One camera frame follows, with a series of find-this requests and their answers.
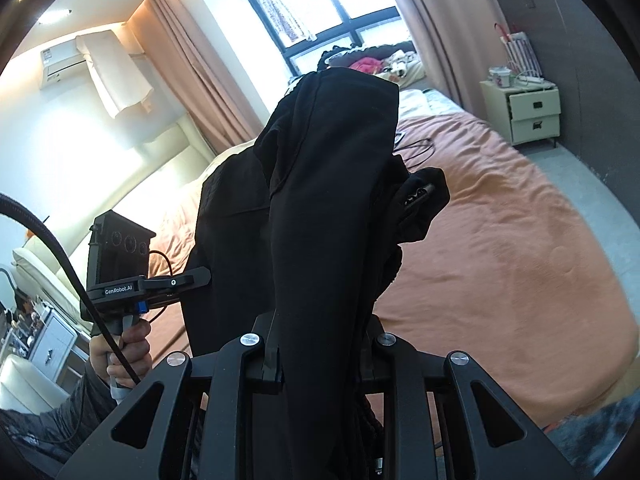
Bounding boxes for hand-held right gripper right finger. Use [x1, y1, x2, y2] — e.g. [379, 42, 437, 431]
[357, 317, 581, 480]

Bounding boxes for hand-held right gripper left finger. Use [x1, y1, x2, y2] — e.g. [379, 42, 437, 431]
[56, 312, 285, 480]

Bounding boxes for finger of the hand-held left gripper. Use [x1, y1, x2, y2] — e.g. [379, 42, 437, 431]
[140, 267, 212, 307]

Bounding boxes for black pants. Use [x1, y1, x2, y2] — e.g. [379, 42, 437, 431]
[181, 66, 450, 480]

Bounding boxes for person's left forearm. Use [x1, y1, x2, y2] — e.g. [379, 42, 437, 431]
[0, 360, 123, 461]

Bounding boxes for person's left hand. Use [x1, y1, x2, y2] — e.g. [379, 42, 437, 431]
[89, 320, 153, 388]

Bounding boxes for cream padded headboard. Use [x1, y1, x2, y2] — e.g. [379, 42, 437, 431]
[10, 115, 211, 321]

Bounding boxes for white drawer cabinet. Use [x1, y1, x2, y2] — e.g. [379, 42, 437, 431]
[27, 305, 87, 378]

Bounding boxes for orange blanket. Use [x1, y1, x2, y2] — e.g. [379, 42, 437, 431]
[147, 107, 628, 411]

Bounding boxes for white cloth cover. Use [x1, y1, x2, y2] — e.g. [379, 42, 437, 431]
[75, 30, 156, 121]

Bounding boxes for white air conditioner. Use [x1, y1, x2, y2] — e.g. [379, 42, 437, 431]
[37, 42, 91, 92]

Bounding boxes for beige curtain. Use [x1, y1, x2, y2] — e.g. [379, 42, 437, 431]
[127, 0, 266, 156]
[372, 0, 501, 111]

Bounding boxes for grey patterned rug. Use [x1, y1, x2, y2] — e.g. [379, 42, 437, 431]
[542, 392, 637, 480]

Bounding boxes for cream nightstand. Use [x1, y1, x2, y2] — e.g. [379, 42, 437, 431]
[480, 77, 561, 148]

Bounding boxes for hanging floral cloth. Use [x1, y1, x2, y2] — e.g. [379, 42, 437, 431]
[252, 0, 317, 43]

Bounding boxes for black framed window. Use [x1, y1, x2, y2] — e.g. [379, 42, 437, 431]
[241, 0, 416, 78]

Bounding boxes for thin black cable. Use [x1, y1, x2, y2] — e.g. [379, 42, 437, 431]
[147, 250, 175, 322]

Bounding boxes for thick black braided cable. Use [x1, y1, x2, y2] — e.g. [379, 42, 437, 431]
[0, 192, 143, 386]

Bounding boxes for black charging cable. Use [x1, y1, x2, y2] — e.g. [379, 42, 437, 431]
[392, 130, 436, 171]

